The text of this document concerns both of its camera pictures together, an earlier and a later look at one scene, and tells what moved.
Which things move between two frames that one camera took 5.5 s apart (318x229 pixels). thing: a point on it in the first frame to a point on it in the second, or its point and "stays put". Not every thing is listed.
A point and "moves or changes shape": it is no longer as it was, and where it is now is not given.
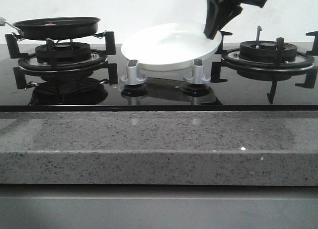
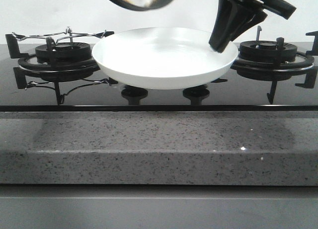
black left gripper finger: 216,8 to 230,13
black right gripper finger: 232,11 to 255,18
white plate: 170,46 moves or changes shape
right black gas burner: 265,50 stays put
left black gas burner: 65,52 stays put
